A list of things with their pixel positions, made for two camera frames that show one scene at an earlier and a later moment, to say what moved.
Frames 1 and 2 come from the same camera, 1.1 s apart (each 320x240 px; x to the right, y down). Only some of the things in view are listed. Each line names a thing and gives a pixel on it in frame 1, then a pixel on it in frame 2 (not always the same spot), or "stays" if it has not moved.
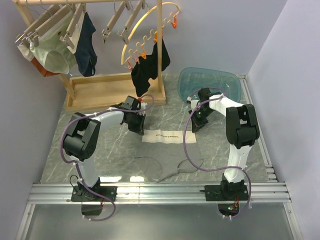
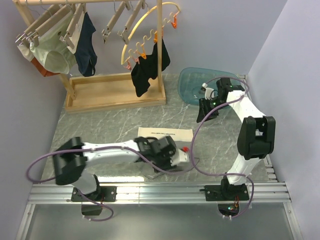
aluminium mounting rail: (258, 194) stays
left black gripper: (139, 128) to (167, 166)
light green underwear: (52, 52) stays
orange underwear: (41, 68) stays
